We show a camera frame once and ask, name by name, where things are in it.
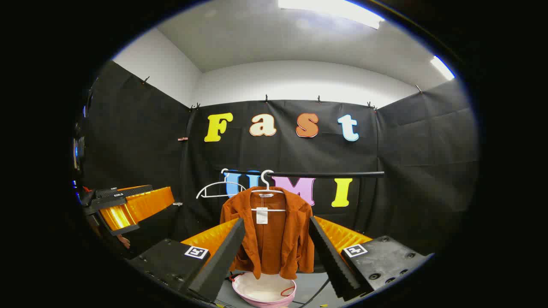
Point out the orange knit jacket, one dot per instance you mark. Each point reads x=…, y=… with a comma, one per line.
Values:
x=274, y=239

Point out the small ceiling light panel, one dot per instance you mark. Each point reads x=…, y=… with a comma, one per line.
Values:
x=442, y=67

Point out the black backdrop cloth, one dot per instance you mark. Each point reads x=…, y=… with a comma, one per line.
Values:
x=406, y=171

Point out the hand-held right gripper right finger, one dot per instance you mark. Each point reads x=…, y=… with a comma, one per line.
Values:
x=332, y=261

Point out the pink white laundry hamper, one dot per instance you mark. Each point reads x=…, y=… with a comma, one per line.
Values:
x=261, y=291

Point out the white hanger with crossbar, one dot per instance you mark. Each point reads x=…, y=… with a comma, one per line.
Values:
x=266, y=179

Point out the white curved hanger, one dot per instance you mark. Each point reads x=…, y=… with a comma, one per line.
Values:
x=209, y=187

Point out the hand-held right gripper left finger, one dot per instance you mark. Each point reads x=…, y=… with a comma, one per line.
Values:
x=222, y=256

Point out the black clothes rack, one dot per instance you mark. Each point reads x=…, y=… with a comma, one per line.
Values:
x=334, y=174

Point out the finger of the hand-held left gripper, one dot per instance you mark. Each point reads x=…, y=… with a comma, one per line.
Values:
x=128, y=193
x=141, y=207

